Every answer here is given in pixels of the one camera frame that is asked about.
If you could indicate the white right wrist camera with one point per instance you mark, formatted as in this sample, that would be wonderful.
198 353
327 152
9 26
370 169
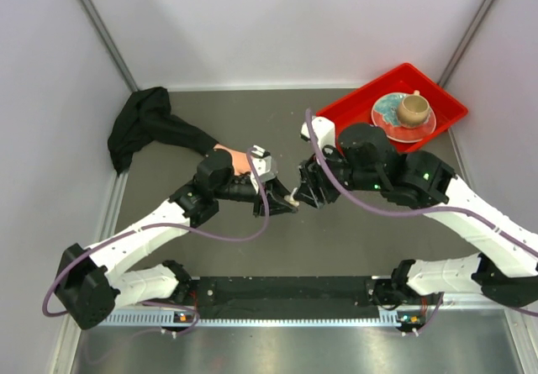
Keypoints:
324 131

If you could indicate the red plastic tray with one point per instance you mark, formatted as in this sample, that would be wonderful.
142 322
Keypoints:
356 107

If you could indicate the beige ceramic cup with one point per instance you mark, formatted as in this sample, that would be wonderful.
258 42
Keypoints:
413 110

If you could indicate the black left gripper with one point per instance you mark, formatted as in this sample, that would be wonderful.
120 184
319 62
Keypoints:
274 190

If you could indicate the mannequin hand with long nails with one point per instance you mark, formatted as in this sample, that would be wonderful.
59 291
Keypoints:
240 161

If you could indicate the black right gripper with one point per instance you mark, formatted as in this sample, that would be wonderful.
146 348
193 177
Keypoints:
313 176

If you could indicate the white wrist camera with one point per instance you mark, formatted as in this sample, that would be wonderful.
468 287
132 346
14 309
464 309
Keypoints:
324 131
264 167

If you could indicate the beige nail polish bottle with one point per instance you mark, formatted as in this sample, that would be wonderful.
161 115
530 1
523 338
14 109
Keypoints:
291 200

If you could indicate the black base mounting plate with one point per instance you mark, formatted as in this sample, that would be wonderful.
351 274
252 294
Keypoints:
351 297

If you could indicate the red and teal plate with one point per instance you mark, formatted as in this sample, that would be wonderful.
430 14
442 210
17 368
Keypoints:
384 116

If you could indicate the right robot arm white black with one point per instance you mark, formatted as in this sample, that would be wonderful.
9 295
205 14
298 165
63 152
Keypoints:
361 164

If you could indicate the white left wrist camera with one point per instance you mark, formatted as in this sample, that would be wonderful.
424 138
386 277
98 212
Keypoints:
264 167

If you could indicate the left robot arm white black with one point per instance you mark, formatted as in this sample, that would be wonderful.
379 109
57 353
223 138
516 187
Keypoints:
92 282

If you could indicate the black sleeve cloth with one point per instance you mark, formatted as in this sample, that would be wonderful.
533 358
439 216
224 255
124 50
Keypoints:
146 117

